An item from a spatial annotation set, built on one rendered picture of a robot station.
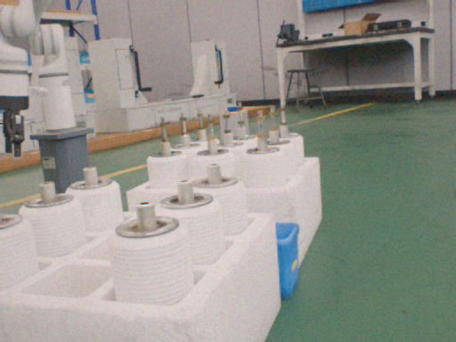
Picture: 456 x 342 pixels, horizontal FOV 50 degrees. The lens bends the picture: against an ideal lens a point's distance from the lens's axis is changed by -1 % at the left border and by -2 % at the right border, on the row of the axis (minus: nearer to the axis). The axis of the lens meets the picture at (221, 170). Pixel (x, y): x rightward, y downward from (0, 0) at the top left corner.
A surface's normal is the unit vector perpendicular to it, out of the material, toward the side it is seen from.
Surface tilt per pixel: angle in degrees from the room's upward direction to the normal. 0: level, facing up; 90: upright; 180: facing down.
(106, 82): 90
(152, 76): 90
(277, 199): 90
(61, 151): 90
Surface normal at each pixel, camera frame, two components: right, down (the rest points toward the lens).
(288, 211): -0.33, 0.20
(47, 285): 0.94, -0.02
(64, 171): 0.17, 0.14
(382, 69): -0.57, 0.20
